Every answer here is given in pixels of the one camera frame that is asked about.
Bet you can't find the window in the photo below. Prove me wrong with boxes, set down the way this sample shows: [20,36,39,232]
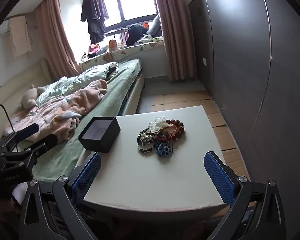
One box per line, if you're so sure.
[100,0,158,30]

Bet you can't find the pink fleece blanket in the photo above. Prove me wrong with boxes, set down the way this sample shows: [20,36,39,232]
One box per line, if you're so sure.
[4,79,108,142]

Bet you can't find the black cable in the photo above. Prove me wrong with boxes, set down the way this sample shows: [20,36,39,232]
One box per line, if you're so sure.
[0,104,16,134]

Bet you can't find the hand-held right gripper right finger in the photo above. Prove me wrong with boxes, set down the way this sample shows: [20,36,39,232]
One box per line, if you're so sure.
[204,151,287,240]

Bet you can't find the flattened cardboard sheets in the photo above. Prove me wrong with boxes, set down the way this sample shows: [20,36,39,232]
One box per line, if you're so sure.
[152,91,250,182]

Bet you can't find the grey pillow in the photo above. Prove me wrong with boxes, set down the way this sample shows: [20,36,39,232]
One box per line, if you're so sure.
[146,14,162,37]

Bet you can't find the dark grey wardrobe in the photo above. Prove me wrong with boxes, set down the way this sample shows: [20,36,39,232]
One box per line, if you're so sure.
[188,0,300,205]

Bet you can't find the bed with green sheet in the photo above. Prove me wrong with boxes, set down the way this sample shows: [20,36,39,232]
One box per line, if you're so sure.
[0,59,145,183]

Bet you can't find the pink curtain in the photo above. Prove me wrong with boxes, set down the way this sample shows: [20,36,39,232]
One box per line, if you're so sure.
[151,0,198,82]
[35,0,82,79]

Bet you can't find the beige plush toy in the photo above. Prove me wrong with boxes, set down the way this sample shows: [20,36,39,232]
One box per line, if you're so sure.
[20,84,47,110]

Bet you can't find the patterned window seat cushion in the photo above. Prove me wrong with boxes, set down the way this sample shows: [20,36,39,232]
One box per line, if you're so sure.
[78,41,164,72]

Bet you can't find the black jewelry box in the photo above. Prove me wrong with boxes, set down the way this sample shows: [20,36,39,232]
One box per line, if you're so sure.
[78,116,121,154]

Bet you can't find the dark mixed bead bracelet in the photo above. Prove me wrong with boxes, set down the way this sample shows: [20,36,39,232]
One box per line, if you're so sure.
[137,128,155,142]

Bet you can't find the hanging beige towel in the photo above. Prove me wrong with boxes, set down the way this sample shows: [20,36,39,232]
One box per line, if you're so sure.
[8,15,32,58]

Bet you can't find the red cord bracelet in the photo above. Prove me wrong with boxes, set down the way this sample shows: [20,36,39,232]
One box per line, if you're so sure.
[155,127,176,142]

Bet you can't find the green bead bracelet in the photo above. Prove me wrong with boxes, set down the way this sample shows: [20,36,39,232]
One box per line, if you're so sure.
[138,136,157,154]

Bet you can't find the light patterned quilt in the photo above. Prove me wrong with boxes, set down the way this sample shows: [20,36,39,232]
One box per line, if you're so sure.
[36,61,120,105]

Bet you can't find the hanging dark clothes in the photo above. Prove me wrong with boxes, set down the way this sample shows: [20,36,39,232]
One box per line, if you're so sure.
[80,0,110,44]

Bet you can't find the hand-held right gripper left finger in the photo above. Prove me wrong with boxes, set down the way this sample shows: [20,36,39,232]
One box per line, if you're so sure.
[19,151,102,240]

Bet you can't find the black bag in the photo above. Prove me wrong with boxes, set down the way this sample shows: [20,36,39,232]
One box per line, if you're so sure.
[127,23,149,47]

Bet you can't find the brown large bead bracelet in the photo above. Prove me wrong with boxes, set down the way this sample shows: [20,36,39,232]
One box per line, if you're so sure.
[162,119,185,141]

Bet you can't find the white plastic bag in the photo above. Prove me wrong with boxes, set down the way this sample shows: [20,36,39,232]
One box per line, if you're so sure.
[149,115,167,133]

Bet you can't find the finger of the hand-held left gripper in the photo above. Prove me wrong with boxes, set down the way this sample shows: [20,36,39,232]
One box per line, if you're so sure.
[1,135,58,164]
[5,123,39,153]

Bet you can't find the blue flower bracelet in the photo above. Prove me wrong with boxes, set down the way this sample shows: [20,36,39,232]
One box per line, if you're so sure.
[156,142,174,157]

